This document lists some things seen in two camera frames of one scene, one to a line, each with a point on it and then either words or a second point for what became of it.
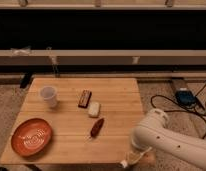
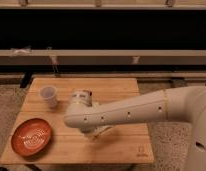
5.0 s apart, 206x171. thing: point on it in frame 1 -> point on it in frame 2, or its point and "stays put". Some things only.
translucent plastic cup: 49,93 stays put
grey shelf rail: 102,56 stays put
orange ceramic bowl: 31,137 stays put
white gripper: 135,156 -> 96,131
